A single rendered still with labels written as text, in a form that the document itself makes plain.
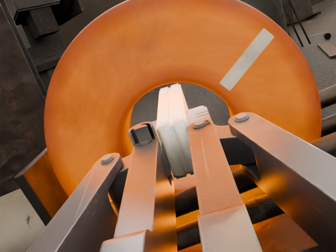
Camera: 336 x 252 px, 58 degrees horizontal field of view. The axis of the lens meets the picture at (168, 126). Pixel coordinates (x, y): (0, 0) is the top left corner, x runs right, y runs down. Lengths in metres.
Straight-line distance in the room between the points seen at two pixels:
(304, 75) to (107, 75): 0.10
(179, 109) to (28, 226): 0.11
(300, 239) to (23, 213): 0.16
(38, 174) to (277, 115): 0.13
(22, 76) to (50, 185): 0.25
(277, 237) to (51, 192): 0.13
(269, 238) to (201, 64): 0.11
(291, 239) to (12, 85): 0.34
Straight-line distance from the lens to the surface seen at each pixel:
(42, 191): 0.18
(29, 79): 0.42
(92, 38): 0.16
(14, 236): 0.21
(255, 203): 0.17
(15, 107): 0.41
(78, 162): 0.18
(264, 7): 2.58
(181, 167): 0.15
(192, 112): 0.17
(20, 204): 0.21
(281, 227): 0.21
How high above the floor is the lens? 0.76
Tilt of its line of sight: 17 degrees down
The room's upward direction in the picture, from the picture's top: 19 degrees counter-clockwise
